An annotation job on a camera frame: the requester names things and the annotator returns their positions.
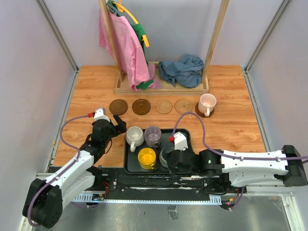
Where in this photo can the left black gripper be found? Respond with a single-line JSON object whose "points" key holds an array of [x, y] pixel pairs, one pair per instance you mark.
{"points": [[121, 126]]}

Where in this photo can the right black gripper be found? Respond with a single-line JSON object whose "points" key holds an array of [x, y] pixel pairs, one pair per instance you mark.
{"points": [[173, 169]]}

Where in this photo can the dark wooden coaster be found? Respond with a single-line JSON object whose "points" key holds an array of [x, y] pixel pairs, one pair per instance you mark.
{"points": [[118, 107], [201, 114]]}

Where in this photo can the brown glass coaster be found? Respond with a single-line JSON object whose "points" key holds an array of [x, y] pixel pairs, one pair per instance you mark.
{"points": [[141, 107]]}

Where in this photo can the purple glass mug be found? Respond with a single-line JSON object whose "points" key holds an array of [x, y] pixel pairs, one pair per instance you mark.
{"points": [[153, 136]]}

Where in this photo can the grey glass mug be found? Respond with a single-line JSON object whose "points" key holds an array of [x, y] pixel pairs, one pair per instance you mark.
{"points": [[164, 154]]}

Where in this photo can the light woven coaster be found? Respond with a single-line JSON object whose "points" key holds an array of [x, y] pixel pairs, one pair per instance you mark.
{"points": [[164, 106]]}

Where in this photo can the pink ceramic mug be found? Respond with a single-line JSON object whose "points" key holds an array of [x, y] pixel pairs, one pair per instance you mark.
{"points": [[207, 104]]}

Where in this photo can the woven rattan coaster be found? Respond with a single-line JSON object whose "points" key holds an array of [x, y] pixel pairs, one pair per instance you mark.
{"points": [[183, 105]]}

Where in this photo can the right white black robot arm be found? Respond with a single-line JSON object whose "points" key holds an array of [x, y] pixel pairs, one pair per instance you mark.
{"points": [[240, 169]]}

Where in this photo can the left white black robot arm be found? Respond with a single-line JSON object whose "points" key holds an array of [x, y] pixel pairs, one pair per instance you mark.
{"points": [[46, 199]]}

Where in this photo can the white ceramic mug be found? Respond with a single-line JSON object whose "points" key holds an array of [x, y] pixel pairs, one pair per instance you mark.
{"points": [[134, 137]]}

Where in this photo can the yellow glass mug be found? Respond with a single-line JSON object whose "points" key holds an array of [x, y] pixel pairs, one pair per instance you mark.
{"points": [[147, 158]]}

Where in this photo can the black plastic tray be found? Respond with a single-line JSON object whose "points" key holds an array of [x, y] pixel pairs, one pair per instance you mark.
{"points": [[131, 164]]}

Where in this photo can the wooden clothes rack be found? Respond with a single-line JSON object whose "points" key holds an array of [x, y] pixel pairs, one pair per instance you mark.
{"points": [[122, 38]]}

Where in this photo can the pink shirt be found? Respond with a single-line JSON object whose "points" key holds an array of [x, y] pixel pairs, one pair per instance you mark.
{"points": [[127, 50]]}

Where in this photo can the blue crumpled cloth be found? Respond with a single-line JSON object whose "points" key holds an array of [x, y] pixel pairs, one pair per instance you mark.
{"points": [[186, 71]]}

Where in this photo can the green shirt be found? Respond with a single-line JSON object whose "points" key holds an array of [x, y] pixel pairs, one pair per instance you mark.
{"points": [[140, 36]]}

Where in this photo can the green hanger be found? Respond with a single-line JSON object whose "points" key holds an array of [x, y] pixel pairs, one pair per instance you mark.
{"points": [[113, 8]]}

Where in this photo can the yellow hanger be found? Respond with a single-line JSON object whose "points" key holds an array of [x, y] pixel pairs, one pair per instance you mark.
{"points": [[123, 9]]}

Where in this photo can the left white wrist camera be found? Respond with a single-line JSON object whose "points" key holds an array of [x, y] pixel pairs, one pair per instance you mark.
{"points": [[100, 113]]}

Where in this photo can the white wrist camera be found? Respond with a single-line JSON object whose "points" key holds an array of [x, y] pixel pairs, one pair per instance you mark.
{"points": [[100, 113], [180, 141]]}

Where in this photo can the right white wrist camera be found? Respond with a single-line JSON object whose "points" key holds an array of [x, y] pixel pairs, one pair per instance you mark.
{"points": [[180, 141]]}

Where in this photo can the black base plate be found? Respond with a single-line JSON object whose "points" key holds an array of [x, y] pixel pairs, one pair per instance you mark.
{"points": [[116, 184]]}

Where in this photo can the aluminium front rail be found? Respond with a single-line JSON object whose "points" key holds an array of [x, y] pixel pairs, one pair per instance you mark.
{"points": [[226, 200]]}

